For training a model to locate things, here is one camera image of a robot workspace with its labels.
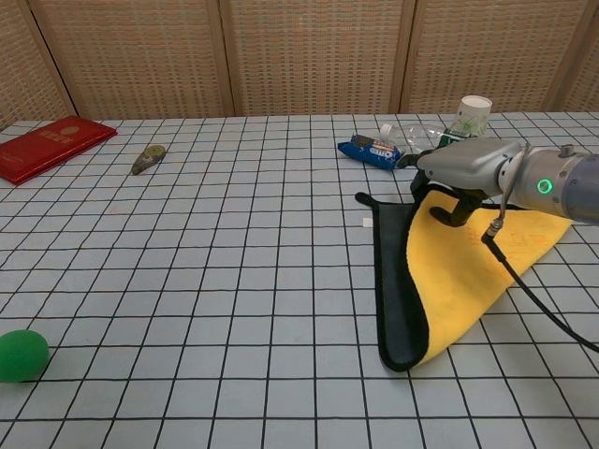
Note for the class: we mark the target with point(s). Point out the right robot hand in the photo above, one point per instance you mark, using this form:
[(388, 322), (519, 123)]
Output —
[(468, 164)]

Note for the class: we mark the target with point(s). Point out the dark green yellow cloth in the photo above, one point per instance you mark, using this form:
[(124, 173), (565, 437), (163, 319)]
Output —
[(461, 280)]

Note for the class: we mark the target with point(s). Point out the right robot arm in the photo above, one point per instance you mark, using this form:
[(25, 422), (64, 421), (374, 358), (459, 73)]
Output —
[(552, 184)]

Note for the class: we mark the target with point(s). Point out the white floral paper cup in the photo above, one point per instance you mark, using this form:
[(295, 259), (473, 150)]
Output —
[(471, 117)]

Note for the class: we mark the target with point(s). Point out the clear plastic water bottle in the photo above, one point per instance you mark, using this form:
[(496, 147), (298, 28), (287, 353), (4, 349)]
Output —
[(412, 135)]

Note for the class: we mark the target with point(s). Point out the blue Oreo cookie pack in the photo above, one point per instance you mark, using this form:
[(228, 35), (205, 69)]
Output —
[(369, 151)]

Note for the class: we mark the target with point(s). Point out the woven folding screen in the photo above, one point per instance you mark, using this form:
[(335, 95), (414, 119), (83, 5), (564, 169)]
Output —
[(299, 56)]

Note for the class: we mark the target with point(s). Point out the checked light blue tablecloth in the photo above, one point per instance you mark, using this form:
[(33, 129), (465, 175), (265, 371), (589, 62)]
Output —
[(210, 290)]

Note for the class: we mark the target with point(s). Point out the olive correction tape dispenser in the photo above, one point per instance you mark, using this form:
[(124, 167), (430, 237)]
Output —
[(149, 159)]

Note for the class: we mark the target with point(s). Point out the red booklet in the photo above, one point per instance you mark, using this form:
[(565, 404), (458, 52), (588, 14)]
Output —
[(49, 146)]

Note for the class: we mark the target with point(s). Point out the green ball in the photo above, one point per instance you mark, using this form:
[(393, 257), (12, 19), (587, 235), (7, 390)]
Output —
[(21, 356)]

